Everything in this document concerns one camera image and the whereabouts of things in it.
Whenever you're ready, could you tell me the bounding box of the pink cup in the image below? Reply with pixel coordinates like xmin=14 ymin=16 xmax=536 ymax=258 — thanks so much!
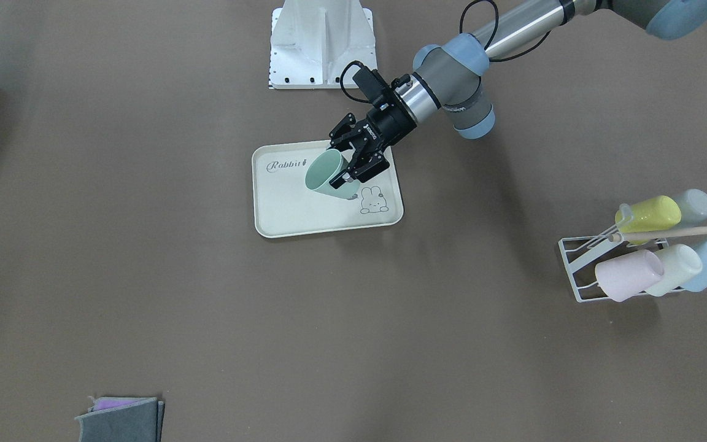
xmin=595 ymin=250 xmax=665 ymax=302

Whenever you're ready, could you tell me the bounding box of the cream white cup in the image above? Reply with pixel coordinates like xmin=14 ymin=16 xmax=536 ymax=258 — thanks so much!
xmin=645 ymin=244 xmax=703 ymax=297

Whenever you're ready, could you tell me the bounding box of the grey blue cup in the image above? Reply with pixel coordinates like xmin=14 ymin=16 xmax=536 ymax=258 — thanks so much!
xmin=671 ymin=188 xmax=707 ymax=228

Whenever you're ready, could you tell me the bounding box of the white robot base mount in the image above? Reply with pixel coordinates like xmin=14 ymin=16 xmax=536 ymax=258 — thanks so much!
xmin=268 ymin=1 xmax=377 ymax=90

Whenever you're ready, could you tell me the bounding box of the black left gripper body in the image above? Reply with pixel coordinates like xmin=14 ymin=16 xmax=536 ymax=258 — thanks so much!
xmin=353 ymin=92 xmax=417 ymax=154

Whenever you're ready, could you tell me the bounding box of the cream rabbit tray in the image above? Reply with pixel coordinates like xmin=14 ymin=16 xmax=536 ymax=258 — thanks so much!
xmin=252 ymin=141 xmax=404 ymax=238

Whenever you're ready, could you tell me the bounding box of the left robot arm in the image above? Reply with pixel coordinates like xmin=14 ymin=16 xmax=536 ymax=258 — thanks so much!
xmin=326 ymin=1 xmax=707 ymax=188

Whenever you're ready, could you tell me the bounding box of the white wire cup rack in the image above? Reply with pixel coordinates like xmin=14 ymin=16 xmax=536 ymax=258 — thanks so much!
xmin=557 ymin=204 xmax=707 ymax=303

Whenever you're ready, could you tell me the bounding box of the green cup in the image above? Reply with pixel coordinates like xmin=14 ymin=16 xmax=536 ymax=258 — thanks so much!
xmin=304 ymin=149 xmax=360 ymax=200

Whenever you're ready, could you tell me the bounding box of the yellow cup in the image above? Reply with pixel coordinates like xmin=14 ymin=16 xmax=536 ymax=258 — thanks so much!
xmin=614 ymin=195 xmax=682 ymax=233

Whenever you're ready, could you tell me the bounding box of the grey folded cloth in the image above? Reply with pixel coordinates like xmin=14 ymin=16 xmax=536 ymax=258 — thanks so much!
xmin=75 ymin=397 xmax=164 ymax=441

